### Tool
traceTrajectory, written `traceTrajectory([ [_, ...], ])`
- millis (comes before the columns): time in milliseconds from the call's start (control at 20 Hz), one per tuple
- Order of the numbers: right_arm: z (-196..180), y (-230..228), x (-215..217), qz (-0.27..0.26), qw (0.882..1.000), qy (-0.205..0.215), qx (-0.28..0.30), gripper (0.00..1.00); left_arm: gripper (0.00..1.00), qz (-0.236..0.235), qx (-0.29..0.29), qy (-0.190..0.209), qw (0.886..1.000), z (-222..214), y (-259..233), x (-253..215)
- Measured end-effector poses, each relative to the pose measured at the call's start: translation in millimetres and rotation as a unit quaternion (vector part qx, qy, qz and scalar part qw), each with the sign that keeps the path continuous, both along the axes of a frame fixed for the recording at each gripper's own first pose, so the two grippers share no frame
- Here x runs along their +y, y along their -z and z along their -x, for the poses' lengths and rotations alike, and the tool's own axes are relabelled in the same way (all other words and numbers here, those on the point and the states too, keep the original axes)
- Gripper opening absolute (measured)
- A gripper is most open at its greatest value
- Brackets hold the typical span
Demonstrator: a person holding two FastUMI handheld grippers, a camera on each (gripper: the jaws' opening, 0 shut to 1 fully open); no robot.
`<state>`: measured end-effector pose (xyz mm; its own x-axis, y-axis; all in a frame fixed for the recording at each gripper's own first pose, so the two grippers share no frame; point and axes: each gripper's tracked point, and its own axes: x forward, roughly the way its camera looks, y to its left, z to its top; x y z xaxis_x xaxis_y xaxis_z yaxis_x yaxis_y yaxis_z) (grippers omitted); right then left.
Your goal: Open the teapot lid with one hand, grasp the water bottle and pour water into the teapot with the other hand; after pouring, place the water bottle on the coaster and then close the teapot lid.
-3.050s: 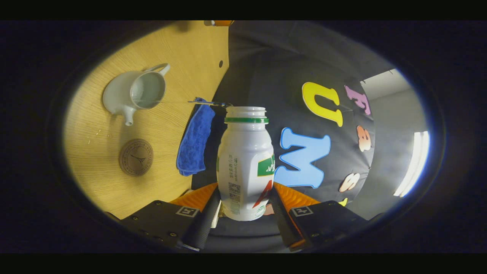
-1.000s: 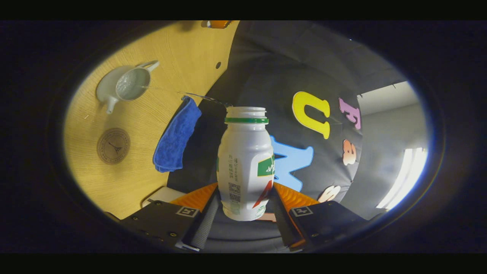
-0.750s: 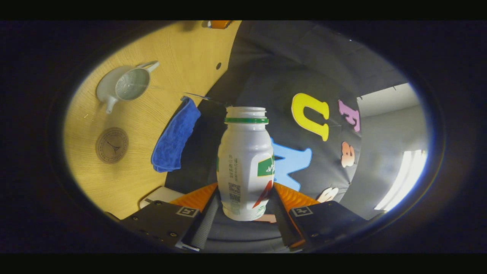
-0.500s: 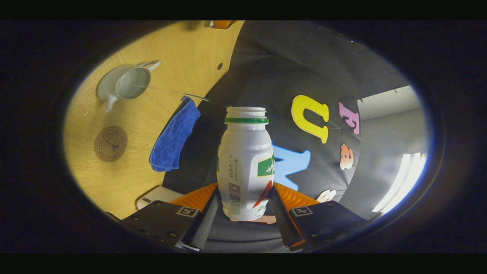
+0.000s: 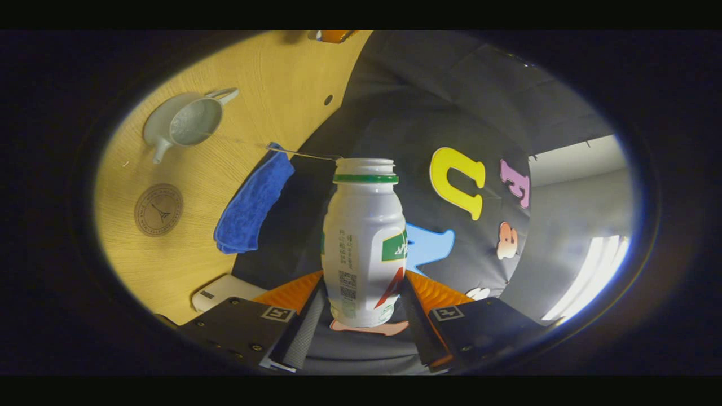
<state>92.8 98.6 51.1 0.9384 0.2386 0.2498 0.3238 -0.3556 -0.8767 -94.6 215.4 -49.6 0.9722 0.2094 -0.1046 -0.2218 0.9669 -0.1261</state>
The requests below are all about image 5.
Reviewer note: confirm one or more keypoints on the white plastic water bottle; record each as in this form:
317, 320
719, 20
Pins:
364, 237

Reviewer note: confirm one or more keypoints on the long ceiling light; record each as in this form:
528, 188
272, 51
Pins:
592, 276

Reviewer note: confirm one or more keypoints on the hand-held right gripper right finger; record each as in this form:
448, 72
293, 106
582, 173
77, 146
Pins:
417, 330

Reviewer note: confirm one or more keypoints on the round cork coaster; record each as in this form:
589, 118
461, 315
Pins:
159, 210

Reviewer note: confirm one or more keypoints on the white toaster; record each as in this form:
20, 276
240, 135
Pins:
225, 290

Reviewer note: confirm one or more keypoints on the blue folded towel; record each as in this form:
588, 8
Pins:
251, 208

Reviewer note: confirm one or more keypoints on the white ceramic teacup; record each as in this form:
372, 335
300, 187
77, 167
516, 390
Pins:
163, 121

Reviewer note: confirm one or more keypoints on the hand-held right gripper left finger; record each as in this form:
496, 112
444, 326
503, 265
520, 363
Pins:
304, 332

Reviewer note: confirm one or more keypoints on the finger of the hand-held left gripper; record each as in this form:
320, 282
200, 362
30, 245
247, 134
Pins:
337, 36

